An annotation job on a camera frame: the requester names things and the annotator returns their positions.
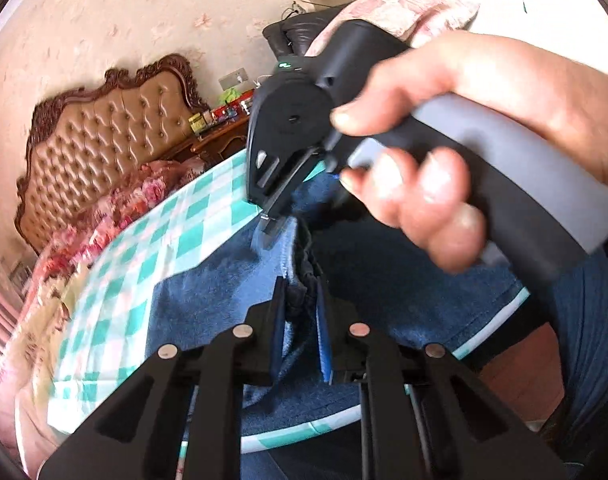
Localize black leather armchair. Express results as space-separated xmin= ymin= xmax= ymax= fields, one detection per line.
xmin=262 ymin=12 xmax=345 ymax=58

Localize dark wooden nightstand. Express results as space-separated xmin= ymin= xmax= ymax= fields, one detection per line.
xmin=191 ymin=115 xmax=252 ymax=166

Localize person's right hand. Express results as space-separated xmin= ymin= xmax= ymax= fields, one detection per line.
xmin=330 ymin=30 xmax=608 ymax=276

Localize white wardrobe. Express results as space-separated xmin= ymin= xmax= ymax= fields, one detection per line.
xmin=344 ymin=0 xmax=608 ymax=76

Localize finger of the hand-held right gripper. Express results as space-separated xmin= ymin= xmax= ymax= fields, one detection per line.
xmin=246 ymin=135 xmax=331 ymax=236

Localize pale floral bed sheet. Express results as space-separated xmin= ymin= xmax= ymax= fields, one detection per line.
xmin=0 ymin=240 xmax=110 ymax=466

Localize person's leg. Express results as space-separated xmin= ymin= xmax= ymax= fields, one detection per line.
xmin=548 ymin=250 xmax=608 ymax=436

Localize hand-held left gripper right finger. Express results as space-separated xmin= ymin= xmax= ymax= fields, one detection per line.
xmin=314 ymin=282 xmax=567 ymax=480

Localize wall socket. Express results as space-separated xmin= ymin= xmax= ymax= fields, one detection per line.
xmin=219 ymin=67 xmax=249 ymax=87

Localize tufted leather carved headboard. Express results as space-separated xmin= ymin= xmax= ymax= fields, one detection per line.
xmin=15 ymin=53 xmax=212 ymax=256

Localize red floral quilt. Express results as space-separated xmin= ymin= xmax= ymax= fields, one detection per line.
xmin=44 ymin=159 xmax=207 ymax=271

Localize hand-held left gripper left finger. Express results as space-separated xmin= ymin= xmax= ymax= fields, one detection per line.
xmin=38 ymin=276 xmax=289 ymax=480

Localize blue denim pants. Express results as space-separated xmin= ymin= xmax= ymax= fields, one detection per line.
xmin=151 ymin=172 xmax=527 ymax=428

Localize pink floral pillow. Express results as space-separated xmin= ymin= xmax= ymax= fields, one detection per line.
xmin=309 ymin=0 xmax=482 ymax=56

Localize green checked table cover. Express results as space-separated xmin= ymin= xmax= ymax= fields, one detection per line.
xmin=49 ymin=147 xmax=532 ymax=453

